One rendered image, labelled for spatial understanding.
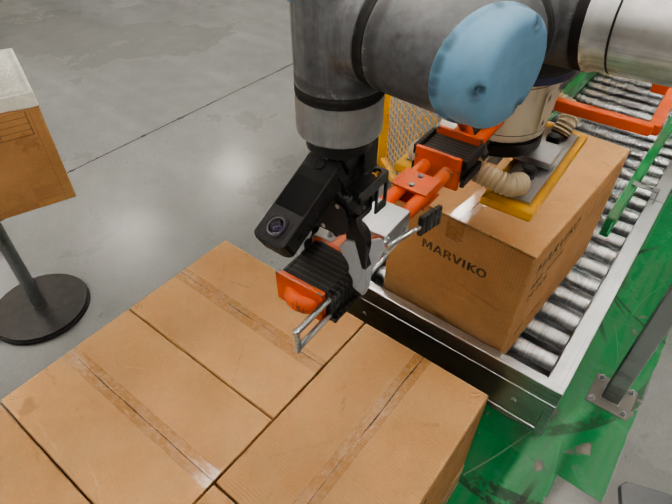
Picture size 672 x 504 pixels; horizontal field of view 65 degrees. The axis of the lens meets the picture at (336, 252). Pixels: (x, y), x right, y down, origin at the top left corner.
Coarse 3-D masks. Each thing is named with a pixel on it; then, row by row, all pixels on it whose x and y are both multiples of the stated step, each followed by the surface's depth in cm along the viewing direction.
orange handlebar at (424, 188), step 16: (576, 112) 99; (592, 112) 98; (608, 112) 97; (656, 112) 97; (496, 128) 94; (624, 128) 96; (640, 128) 94; (656, 128) 94; (400, 176) 81; (416, 176) 81; (448, 176) 83; (400, 192) 80; (416, 192) 79; (432, 192) 80; (416, 208) 77; (336, 240) 71; (288, 288) 65; (288, 304) 64; (304, 304) 63
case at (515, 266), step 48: (480, 192) 134; (576, 192) 134; (432, 240) 136; (480, 240) 125; (528, 240) 121; (576, 240) 150; (432, 288) 146; (480, 288) 133; (528, 288) 126; (480, 336) 143
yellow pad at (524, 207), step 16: (560, 144) 110; (576, 144) 111; (512, 160) 107; (560, 160) 106; (544, 176) 102; (560, 176) 104; (528, 192) 98; (544, 192) 99; (496, 208) 98; (512, 208) 96; (528, 208) 96
